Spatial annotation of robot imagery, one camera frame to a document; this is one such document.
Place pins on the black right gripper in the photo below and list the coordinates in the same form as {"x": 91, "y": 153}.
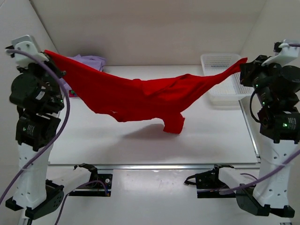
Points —
{"x": 248, "y": 70}

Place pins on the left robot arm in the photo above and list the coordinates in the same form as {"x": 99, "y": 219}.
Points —
{"x": 35, "y": 135}

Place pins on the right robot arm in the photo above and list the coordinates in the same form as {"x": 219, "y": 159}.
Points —
{"x": 280, "y": 130}

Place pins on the white plastic basket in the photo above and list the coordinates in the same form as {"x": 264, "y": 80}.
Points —
{"x": 230, "y": 91}

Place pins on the lilac folded t-shirt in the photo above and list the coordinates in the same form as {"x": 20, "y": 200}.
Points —
{"x": 94, "y": 62}

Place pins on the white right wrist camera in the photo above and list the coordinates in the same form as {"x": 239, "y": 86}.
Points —
{"x": 285, "y": 52}

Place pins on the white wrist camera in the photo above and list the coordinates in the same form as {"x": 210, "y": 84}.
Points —
{"x": 28, "y": 45}
{"x": 285, "y": 52}

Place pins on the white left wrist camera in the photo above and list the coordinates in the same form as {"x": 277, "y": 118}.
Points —
{"x": 28, "y": 45}

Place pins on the aluminium table rail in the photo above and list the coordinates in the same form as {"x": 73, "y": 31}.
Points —
{"x": 161, "y": 166}

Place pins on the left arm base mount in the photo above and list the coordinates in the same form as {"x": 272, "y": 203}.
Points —
{"x": 99, "y": 184}

